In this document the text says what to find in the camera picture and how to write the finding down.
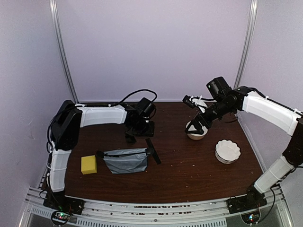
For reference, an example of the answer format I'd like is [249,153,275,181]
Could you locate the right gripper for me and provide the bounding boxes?
[185,98,235,134]

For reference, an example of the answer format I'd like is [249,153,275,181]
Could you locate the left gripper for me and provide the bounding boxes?
[131,119,155,137]

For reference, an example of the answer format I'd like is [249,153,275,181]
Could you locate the black clipper guard comb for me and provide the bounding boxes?
[125,135,137,144]

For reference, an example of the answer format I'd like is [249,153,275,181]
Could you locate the grey drawstring pouch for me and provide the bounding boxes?
[96,148,150,174]

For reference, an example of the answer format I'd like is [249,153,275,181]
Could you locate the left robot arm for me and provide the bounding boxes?
[47,97,156,210]

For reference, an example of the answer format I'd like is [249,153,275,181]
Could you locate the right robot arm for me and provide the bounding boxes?
[182,77,303,209]

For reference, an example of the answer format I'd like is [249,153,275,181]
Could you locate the white round bowl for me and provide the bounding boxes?
[187,125,208,140]

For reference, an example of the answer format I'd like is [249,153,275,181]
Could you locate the white scalloped bowl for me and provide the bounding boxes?
[215,140,241,164]

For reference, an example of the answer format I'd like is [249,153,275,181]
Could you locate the yellow sponge block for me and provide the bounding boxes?
[81,155,97,175]

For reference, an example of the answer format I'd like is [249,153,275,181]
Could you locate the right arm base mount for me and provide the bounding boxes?
[226,186,267,214]

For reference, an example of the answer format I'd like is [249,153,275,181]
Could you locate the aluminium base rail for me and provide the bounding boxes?
[20,185,293,227]

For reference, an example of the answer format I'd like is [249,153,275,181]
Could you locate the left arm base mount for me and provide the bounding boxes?
[43,187,85,215]

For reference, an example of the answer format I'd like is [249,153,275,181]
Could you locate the aluminium corner post right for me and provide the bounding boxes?
[234,0,258,88]

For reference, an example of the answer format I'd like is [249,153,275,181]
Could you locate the aluminium corner post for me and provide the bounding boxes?
[49,0,79,103]
[234,0,258,88]

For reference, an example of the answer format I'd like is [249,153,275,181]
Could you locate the aluminium corner post left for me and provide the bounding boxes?
[49,0,79,103]

